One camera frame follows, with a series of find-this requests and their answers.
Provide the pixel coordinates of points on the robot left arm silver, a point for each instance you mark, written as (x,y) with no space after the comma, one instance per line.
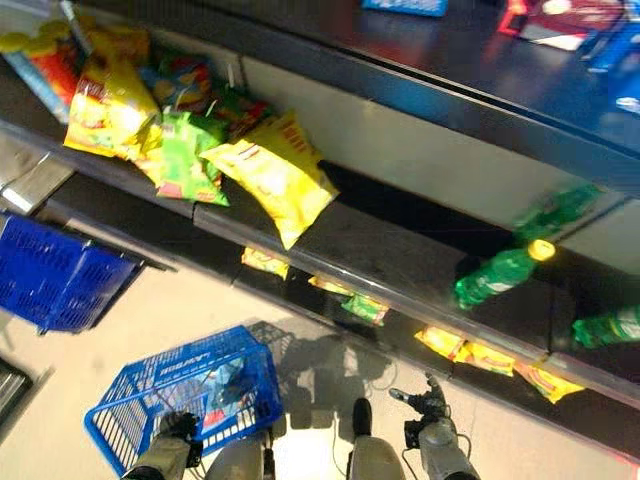
(165,457)

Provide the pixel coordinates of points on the blue flat box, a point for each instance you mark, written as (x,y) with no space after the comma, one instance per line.
(405,6)

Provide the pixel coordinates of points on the black right wrist clamp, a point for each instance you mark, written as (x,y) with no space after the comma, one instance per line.
(413,434)

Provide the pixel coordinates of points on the crumpled yellow snack bag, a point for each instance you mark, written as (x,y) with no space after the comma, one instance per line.
(122,42)

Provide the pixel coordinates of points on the dark blue plastic shopping basket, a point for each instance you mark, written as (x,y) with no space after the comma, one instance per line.
(55,275)

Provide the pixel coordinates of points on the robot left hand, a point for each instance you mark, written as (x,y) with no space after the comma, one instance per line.
(178,426)

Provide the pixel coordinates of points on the robot left leg silver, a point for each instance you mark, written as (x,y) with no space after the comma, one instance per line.
(237,460)

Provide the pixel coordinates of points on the robot leg silver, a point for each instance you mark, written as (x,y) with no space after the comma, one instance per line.
(372,457)
(237,460)

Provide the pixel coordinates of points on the colourful snack bag in basket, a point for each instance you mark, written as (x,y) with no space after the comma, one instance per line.
(222,395)

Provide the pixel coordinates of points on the blue green chips bag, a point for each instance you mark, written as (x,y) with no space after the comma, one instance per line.
(177,82)

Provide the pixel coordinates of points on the red box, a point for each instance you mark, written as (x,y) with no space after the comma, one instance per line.
(565,22)

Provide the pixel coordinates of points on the white shelf back panel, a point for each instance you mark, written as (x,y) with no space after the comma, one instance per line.
(400,145)

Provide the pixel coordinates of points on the light blue plastic shopping basket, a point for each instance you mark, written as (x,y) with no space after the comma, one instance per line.
(150,385)

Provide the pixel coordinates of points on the red green snack bag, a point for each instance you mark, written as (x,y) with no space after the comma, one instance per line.
(245,116)

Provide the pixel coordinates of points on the green bottle yellow cap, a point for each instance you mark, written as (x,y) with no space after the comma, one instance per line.
(492,277)

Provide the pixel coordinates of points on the robot right arm silver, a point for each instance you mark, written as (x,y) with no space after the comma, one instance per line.
(442,450)

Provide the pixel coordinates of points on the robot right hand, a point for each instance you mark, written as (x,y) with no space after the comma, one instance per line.
(429,404)

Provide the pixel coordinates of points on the robot right leg silver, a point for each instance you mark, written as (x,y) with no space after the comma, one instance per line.
(372,457)

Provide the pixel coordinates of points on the large yellow chips bag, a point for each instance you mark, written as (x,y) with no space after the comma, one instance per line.
(280,180)

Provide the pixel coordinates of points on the red yellow snack bag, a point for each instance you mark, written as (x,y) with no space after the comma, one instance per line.
(50,70)

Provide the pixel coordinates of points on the yellow chips bag red logo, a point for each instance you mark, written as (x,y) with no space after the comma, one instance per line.
(110,115)

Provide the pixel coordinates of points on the blue white package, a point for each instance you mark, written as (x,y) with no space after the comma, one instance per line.
(620,65)

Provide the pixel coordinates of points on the green plastic bottle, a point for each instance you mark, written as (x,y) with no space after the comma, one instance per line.
(607,327)
(557,210)

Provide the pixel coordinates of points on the small yellow snack pack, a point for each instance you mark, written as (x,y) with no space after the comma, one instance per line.
(547,382)
(330,286)
(440,342)
(487,359)
(265,262)

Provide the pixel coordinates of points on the small green snack pack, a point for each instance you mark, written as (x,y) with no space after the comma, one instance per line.
(366,309)

